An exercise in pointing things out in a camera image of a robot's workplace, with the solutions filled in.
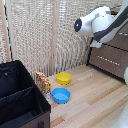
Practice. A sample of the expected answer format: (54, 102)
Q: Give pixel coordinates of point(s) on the black fabric storage box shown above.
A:
(18, 96)

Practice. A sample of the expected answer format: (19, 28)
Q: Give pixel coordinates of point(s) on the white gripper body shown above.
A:
(96, 43)

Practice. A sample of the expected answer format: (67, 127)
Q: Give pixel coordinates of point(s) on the yellow plastic bowl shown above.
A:
(63, 78)

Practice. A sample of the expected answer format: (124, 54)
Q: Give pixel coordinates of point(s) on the dark brown drawer cabinet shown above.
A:
(110, 63)

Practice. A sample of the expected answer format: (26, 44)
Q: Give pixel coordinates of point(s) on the beige woven folding screen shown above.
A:
(30, 36)

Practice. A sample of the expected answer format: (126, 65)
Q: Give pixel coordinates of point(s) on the colourful snack bag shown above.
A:
(43, 82)

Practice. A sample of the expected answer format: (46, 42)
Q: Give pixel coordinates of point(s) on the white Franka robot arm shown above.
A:
(100, 23)

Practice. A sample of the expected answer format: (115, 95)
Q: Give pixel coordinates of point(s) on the blue plastic bowl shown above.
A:
(61, 95)

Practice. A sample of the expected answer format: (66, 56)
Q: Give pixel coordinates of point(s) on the small white plastic object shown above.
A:
(48, 95)

